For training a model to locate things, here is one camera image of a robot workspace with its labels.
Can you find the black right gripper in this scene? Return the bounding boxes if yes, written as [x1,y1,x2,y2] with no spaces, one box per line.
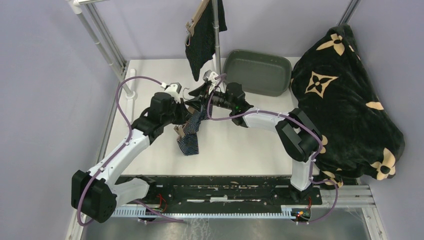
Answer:
[185,82,235,113]

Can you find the blue striped underwear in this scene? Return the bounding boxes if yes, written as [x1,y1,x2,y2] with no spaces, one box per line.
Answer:
[176,108,209,156]

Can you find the black striped underwear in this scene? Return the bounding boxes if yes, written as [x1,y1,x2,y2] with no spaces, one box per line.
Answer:
[185,0,215,82]

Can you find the wooden clip hanger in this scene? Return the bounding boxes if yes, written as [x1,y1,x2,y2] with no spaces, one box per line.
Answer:
[184,0,210,47]

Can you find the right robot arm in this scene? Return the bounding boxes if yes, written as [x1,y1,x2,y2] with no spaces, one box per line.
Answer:
[186,81,323,204]

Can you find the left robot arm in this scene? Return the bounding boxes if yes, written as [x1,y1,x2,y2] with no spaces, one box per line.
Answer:
[71,92,191,226]

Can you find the green plastic tray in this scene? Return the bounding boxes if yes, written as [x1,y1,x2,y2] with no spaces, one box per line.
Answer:
[222,49,292,97]

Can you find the centre rack pole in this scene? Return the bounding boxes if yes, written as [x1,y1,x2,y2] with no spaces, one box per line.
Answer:
[211,0,222,75]

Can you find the rack pole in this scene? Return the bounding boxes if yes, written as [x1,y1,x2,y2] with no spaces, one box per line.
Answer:
[66,0,124,83]
[211,0,222,75]

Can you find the black floral blanket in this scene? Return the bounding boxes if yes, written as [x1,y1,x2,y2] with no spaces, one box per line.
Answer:
[290,23,406,190]

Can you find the left rack pole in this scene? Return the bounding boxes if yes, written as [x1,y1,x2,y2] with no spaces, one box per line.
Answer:
[66,0,124,83]

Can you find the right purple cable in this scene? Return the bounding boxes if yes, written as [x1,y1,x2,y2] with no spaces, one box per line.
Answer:
[206,73,339,224]

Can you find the purple cable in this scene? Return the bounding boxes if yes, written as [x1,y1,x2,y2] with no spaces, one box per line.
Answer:
[206,73,339,224]
[76,76,186,228]

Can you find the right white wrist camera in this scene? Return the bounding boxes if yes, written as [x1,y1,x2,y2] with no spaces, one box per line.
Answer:
[202,70,219,88]

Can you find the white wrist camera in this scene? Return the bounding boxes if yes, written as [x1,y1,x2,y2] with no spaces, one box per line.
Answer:
[202,70,219,88]
[161,82,182,103]

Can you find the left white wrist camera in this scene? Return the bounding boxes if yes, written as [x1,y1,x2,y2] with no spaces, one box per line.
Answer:
[161,82,182,103]

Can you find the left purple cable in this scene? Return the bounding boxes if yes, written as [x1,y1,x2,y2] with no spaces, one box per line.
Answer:
[76,76,186,228]

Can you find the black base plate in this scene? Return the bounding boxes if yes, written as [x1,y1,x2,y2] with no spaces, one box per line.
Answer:
[112,175,324,215]

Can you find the white cable duct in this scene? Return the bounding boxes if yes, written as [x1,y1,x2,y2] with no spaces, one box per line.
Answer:
[111,204,296,220]

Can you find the aluminium frame rails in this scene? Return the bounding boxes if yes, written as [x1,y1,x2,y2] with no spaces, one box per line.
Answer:
[66,185,387,240]

